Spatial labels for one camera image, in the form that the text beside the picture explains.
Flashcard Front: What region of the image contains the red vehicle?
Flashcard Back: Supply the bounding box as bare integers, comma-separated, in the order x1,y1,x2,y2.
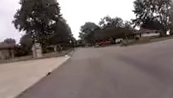
97,39,112,48

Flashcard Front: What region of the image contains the group of trees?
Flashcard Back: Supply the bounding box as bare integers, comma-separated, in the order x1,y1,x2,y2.
76,11,136,49

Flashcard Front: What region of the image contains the white vehicle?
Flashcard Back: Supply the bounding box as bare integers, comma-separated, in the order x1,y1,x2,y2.
114,37,125,44

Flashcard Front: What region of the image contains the grey asphalt road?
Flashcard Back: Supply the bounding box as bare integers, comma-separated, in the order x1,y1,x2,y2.
0,32,173,98

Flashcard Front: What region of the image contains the small pale shed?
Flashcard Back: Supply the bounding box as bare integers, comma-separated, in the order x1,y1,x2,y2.
30,41,44,60

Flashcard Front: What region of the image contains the large dark tree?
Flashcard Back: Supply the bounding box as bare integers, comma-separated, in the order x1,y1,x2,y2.
7,0,77,58

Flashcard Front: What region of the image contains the pale low house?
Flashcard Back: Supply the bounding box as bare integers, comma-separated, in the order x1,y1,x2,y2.
137,26,162,41

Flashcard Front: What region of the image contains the pale concrete driveway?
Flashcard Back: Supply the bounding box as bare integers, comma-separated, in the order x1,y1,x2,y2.
0,51,78,98

